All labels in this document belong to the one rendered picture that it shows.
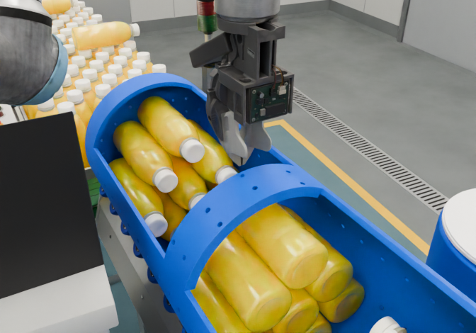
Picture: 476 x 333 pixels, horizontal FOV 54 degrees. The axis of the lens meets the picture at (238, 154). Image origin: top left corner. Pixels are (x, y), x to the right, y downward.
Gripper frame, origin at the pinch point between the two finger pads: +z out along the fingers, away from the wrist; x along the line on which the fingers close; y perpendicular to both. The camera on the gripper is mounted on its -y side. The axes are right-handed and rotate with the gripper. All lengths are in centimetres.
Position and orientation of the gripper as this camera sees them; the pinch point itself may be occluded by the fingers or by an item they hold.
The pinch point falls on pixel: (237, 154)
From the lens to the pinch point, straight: 65.6
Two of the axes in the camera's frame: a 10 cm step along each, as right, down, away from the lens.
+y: 5.1, 4.5, -7.4
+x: 8.6, -2.6, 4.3
